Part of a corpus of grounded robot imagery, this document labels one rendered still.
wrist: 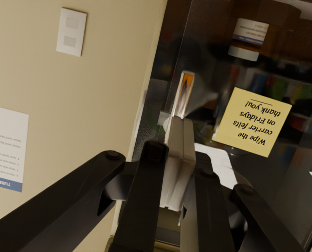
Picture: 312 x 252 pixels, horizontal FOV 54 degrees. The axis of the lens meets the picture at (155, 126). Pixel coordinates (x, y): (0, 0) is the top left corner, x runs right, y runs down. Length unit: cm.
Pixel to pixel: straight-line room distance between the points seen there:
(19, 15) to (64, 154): 41
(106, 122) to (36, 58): 26
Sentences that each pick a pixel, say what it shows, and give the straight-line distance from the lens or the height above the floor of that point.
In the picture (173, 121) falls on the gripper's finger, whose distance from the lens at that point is 20.
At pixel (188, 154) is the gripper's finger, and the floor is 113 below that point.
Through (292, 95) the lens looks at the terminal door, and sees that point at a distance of 42.
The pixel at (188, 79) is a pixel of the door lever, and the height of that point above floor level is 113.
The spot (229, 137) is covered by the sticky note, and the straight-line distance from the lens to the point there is 42.
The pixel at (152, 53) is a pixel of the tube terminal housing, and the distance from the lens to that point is 40.
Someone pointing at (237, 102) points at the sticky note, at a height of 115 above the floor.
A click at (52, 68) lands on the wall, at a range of 92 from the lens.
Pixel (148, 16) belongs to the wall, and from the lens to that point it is 84.
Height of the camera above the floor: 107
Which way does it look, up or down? 19 degrees up
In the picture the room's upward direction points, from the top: 166 degrees counter-clockwise
